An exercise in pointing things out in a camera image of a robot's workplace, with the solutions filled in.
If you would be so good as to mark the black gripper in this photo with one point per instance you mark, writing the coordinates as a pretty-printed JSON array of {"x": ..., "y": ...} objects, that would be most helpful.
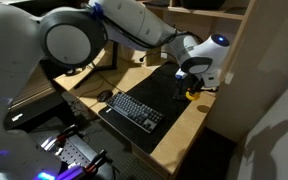
[{"x": 196, "y": 84}]

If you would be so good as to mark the yellow rubber duck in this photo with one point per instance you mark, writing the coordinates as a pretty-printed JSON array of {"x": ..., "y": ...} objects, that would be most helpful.
[{"x": 193, "y": 96}]

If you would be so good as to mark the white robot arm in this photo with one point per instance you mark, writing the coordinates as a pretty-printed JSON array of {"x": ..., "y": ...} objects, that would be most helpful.
[{"x": 134, "y": 20}]

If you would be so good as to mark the black gooseneck microphone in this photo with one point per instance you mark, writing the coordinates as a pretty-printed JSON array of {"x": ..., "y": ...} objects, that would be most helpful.
[{"x": 179, "y": 98}]

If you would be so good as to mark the black desk mat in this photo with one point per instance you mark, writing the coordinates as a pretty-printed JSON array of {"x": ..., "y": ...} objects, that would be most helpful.
[{"x": 157, "y": 90}]

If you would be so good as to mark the white paper label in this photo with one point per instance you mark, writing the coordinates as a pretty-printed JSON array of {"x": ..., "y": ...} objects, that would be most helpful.
[{"x": 229, "y": 78}]

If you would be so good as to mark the grey computer keyboard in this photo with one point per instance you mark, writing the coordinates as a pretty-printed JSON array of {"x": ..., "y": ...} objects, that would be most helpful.
[{"x": 134, "y": 111}]

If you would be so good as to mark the wooden shelf unit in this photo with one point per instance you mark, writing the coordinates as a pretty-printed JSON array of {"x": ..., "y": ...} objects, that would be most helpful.
[{"x": 217, "y": 14}]

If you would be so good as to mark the black case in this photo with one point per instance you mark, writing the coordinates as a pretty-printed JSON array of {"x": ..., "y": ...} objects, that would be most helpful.
[{"x": 200, "y": 4}]

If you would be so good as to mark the black and red mouse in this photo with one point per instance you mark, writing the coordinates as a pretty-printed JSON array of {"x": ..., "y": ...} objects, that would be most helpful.
[{"x": 104, "y": 96}]

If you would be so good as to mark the flat black tray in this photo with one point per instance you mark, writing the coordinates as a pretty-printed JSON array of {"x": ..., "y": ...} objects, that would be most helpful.
[{"x": 157, "y": 3}]

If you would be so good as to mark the black dotted floor mat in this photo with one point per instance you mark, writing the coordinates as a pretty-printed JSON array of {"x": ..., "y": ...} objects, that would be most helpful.
[{"x": 117, "y": 150}]

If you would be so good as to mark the perforated metal breadboard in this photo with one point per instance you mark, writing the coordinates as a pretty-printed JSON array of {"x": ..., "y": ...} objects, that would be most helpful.
[{"x": 70, "y": 153}]

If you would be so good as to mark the black box with white label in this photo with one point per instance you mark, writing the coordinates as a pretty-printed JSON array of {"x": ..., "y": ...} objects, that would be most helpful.
[{"x": 34, "y": 110}]

